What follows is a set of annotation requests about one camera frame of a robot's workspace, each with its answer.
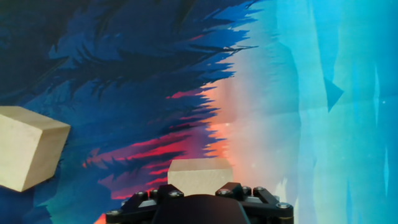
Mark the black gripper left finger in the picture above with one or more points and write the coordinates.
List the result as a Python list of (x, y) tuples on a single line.
[(136, 205)]

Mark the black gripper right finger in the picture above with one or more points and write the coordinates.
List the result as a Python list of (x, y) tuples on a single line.
[(264, 203)]

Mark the light wooden cube block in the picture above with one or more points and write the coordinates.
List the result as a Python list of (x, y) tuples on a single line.
[(200, 177), (28, 146)]

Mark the forest sunset printed cloth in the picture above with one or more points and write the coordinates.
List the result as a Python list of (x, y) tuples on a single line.
[(280, 93)]

